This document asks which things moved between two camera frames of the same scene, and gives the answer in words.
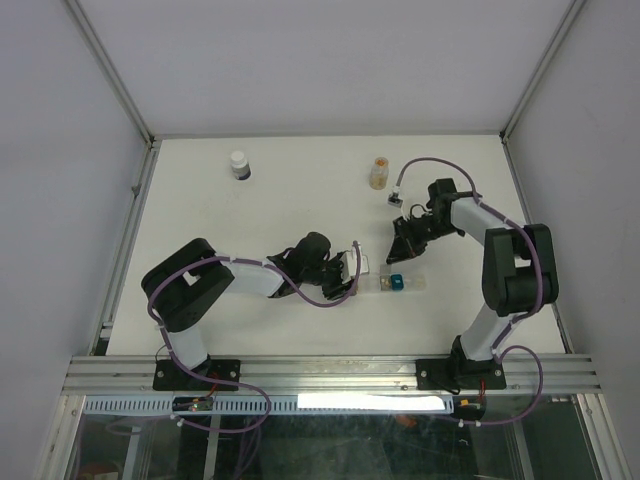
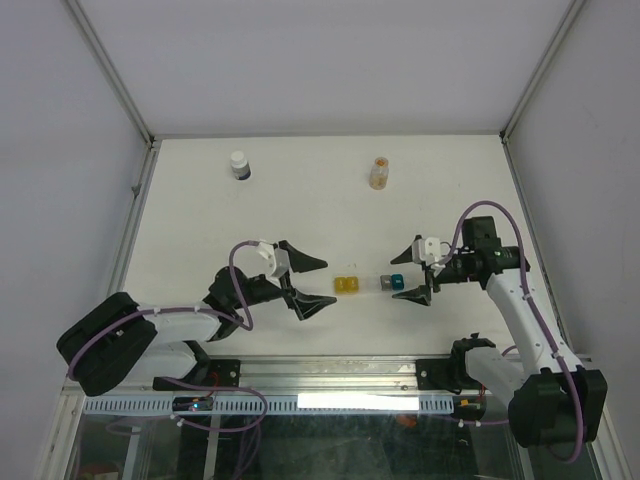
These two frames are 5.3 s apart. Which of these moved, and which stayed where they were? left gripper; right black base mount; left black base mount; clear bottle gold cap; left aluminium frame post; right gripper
Moved: right gripper; left gripper
Stayed: clear bottle gold cap; left black base mount; right black base mount; left aluminium frame post
